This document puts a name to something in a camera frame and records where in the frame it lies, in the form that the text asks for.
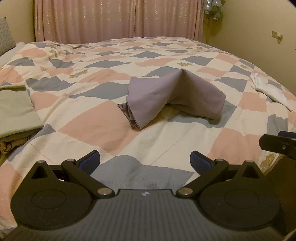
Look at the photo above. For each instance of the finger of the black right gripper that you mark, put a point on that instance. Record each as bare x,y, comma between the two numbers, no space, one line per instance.
283,143

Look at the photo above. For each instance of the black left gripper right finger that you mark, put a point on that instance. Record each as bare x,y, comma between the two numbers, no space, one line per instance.
210,171

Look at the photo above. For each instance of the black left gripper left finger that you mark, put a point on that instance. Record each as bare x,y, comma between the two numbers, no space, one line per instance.
79,172

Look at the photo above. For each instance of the purple garment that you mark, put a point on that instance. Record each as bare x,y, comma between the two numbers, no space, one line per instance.
181,89

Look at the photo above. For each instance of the white sock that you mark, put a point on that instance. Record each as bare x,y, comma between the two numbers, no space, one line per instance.
270,91

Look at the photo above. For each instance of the folded green garment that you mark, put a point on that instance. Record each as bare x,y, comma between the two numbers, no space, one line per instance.
18,116

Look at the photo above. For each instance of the checkered pink blue quilt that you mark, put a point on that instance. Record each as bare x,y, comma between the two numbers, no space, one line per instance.
75,90

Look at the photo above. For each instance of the grey pillow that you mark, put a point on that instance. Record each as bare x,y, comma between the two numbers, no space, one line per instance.
6,39

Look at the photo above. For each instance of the pink curtain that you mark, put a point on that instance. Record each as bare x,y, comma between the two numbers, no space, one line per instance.
89,21

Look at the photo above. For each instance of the silver foil decoration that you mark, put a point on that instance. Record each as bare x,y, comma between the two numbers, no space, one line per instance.
213,8

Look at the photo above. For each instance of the wall socket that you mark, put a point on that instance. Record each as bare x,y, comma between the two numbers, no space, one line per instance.
277,36

